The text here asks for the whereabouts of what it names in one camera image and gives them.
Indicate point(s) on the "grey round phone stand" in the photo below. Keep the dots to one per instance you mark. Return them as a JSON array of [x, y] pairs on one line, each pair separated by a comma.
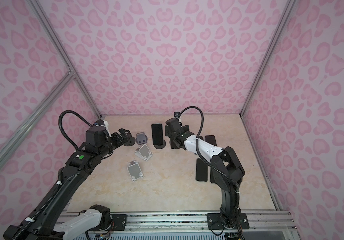
[[141, 138]]

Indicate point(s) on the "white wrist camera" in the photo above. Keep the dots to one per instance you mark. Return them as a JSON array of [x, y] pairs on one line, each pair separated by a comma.
[[177, 115], [104, 124]]

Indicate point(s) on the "aluminium diagonal frame bar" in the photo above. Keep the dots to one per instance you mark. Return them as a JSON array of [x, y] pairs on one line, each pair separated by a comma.
[[25, 128]]

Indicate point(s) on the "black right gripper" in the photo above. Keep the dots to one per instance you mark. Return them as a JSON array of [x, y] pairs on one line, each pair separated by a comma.
[[168, 131]]

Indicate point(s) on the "dark round phone stand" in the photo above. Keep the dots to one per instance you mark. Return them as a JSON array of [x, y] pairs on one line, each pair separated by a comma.
[[131, 141]]

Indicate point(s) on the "aluminium frame post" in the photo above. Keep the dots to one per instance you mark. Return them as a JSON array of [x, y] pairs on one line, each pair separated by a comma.
[[44, 21], [290, 7]]

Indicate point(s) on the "aluminium frame post back left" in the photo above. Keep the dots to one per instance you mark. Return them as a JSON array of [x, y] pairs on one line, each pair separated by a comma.
[[44, 21]]

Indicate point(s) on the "dark round stand back left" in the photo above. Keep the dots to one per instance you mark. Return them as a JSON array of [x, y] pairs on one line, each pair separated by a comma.
[[161, 146]]

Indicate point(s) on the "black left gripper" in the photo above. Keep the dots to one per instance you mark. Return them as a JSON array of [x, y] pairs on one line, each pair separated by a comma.
[[120, 141]]

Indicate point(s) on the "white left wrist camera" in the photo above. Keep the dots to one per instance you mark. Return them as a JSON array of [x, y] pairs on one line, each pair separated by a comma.
[[104, 124]]

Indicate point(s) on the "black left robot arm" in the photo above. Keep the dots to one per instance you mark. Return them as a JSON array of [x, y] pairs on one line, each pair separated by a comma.
[[40, 223]]

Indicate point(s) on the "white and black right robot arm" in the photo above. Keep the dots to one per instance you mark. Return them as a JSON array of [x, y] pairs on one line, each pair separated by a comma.
[[227, 168]]

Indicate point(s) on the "white phone stand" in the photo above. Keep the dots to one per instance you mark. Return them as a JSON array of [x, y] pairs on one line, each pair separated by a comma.
[[143, 152], [134, 170]]

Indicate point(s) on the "aluminium frame post back right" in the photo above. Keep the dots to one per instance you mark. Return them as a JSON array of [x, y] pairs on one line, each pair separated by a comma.
[[290, 7]]

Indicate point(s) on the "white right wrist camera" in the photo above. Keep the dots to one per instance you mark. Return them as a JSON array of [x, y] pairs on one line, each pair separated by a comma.
[[177, 115]]

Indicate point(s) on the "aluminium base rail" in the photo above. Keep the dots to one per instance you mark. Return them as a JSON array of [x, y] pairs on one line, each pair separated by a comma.
[[199, 225]]

